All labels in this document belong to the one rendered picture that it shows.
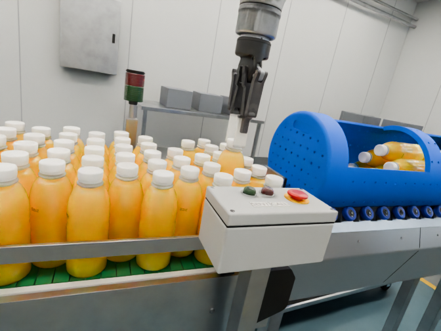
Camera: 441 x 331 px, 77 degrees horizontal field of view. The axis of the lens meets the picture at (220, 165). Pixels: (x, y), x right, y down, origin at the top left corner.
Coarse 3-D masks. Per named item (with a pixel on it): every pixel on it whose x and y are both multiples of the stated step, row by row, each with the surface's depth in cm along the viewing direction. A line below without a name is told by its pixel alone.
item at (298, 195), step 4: (288, 192) 47; (292, 192) 47; (296, 192) 47; (300, 192) 47; (304, 192) 48; (292, 196) 46; (296, 196) 46; (300, 196) 46; (304, 196) 46; (300, 200) 47
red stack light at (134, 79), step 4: (128, 72) 89; (128, 76) 89; (132, 76) 89; (136, 76) 89; (140, 76) 90; (144, 76) 92; (128, 80) 90; (132, 80) 89; (136, 80) 90; (140, 80) 90; (144, 80) 92; (128, 84) 90; (132, 84) 90; (136, 84) 90; (140, 84) 91
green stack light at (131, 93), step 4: (128, 88) 90; (132, 88) 90; (136, 88) 90; (140, 88) 91; (124, 92) 92; (128, 92) 90; (132, 92) 90; (136, 92) 91; (140, 92) 92; (124, 96) 92; (128, 96) 91; (132, 96) 91; (136, 96) 91; (140, 96) 92; (128, 100) 91; (132, 100) 91; (136, 100) 92; (140, 100) 93
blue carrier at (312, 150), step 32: (288, 128) 84; (320, 128) 72; (352, 128) 97; (384, 128) 99; (288, 160) 83; (320, 160) 71; (352, 160) 109; (320, 192) 71; (352, 192) 76; (384, 192) 80; (416, 192) 86
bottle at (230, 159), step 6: (228, 150) 65; (234, 150) 64; (240, 150) 65; (222, 156) 65; (228, 156) 64; (234, 156) 64; (240, 156) 65; (222, 162) 65; (228, 162) 64; (234, 162) 64; (240, 162) 65; (222, 168) 65; (228, 168) 64; (234, 168) 64
